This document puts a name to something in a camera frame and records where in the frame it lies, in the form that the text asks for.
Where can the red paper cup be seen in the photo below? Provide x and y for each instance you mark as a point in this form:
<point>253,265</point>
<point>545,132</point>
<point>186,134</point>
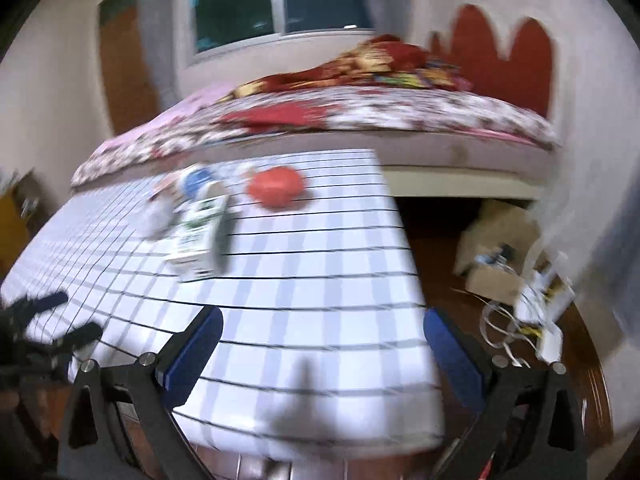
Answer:
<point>275,187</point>

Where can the large white-framed window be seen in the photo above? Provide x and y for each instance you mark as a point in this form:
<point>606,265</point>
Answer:
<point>240,5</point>

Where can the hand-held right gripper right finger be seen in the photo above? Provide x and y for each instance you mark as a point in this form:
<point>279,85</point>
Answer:
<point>452,355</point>

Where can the colourful printed cloth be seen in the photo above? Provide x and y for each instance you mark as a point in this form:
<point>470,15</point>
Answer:
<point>425,76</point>

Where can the white checked tablecloth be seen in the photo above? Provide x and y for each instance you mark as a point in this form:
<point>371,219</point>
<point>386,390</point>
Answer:
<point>300,285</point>

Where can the cardboard box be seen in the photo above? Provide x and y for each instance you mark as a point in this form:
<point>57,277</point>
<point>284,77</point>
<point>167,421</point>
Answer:
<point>495,230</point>

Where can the green and white carton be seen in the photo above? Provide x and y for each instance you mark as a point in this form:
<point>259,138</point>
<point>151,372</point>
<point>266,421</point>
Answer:
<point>197,237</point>

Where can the flat white box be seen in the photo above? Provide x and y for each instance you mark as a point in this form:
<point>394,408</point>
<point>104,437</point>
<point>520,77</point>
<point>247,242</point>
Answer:
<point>549,342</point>

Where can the blue paper cup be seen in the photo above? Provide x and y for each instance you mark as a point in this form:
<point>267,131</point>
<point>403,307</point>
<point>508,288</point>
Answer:
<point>197,180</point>

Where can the brown wooden door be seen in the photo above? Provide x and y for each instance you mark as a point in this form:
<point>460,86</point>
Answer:
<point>125,70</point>

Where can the white router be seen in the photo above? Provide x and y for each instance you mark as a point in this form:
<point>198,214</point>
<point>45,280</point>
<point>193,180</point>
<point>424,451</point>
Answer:
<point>545,290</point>

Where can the brown wooden cabinet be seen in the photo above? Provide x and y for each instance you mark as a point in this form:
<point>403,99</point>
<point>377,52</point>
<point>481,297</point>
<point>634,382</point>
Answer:
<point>15,232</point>

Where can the pink cloth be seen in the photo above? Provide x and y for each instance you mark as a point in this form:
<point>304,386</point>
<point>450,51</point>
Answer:
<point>170,115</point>

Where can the clear plastic wrapper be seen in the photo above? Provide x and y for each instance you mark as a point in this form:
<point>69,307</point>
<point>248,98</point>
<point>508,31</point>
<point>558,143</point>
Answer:
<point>157,217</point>

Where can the red scalloped headboard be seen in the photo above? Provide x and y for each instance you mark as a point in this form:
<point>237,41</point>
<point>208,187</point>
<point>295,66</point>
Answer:
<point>480,50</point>

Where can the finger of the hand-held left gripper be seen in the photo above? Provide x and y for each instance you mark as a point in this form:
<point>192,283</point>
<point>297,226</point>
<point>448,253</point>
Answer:
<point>40,306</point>
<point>77,337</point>

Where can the bed with floral sheet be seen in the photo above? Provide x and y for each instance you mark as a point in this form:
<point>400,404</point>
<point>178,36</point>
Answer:
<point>425,110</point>

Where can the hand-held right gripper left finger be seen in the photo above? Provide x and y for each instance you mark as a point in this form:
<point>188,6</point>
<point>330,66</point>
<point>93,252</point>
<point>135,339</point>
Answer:
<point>192,355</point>

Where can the red patterned blanket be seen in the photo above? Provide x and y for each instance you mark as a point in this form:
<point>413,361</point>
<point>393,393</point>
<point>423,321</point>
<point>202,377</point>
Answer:
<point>350,62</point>

